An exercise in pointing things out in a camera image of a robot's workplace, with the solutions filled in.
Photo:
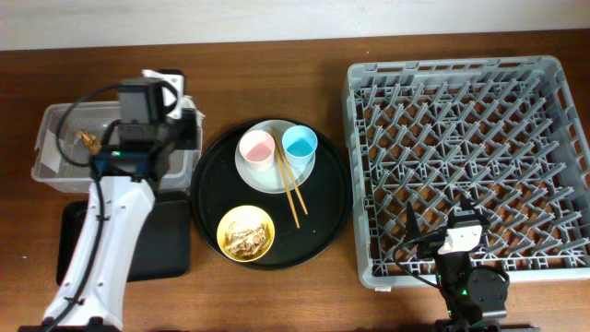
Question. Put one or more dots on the gold brown snack wrapper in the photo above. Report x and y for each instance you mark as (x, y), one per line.
(89, 141)

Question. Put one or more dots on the light blue plastic cup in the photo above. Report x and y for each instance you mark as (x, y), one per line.
(299, 143)

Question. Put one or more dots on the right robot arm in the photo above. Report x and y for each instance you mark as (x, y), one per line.
(475, 296)

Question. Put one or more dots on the grey round plate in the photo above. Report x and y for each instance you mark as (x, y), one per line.
(270, 181)

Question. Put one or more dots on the white label on bin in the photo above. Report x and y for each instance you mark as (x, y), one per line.
(50, 155)

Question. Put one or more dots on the wooden chopstick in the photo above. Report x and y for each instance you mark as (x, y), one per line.
(283, 172)
(293, 183)

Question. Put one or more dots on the pink plastic cup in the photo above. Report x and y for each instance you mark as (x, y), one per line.
(258, 149)

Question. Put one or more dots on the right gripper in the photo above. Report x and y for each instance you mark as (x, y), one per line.
(412, 230)

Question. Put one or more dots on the white tissue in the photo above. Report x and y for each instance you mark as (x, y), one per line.
(190, 111)

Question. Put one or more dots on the clear plastic waste bin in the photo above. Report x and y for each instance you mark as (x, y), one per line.
(95, 117)

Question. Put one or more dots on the black rectangular tray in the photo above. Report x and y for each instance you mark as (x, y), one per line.
(163, 246)

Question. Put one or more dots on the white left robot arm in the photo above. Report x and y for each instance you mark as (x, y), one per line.
(125, 181)

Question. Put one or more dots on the grey dishwasher rack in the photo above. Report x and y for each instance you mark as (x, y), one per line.
(503, 132)

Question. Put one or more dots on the food scraps and rice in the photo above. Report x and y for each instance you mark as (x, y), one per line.
(245, 240)

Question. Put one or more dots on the yellow bowl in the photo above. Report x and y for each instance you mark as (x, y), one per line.
(250, 215)

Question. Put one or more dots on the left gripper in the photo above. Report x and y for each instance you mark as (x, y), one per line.
(188, 127)

